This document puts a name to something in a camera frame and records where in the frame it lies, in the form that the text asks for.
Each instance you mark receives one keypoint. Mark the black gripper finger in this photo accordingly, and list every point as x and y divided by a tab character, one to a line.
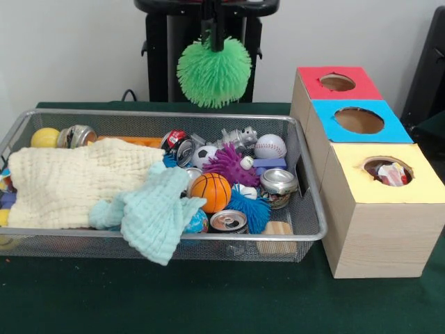
217	28
206	19

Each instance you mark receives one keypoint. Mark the green spiky ball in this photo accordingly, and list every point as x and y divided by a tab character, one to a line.
214	76

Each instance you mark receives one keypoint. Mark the mint waffle cloth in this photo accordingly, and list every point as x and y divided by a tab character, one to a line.
156	216

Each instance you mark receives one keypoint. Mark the cream waffle cloth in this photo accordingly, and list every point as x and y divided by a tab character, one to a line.
62	184

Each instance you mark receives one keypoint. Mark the multicoloured patterned cloth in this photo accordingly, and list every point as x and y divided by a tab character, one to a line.
393	174

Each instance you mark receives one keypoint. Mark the shallow clear mesh bin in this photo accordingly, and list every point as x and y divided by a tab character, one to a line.
278	247

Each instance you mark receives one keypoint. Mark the wooden box with three holes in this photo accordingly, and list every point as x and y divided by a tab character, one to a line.
375	229

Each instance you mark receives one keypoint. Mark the grey toy robot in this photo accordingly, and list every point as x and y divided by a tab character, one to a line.
240	138

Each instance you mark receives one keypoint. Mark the small soccer ball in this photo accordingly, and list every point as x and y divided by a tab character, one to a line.
204	156

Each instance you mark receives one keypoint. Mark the white baseball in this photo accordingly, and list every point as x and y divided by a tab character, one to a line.
270	147

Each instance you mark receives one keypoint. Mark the purple spiky ball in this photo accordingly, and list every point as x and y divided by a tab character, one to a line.
229	165

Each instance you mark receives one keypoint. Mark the orange toy basketball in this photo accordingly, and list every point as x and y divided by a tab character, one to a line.
211	193

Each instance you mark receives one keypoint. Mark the blue spiky ball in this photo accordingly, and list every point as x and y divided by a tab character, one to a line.
252	209

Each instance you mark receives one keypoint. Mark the flattened silver can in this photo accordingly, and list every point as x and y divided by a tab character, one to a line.
229	221

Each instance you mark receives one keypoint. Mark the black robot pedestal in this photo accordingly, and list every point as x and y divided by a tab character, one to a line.
160	56

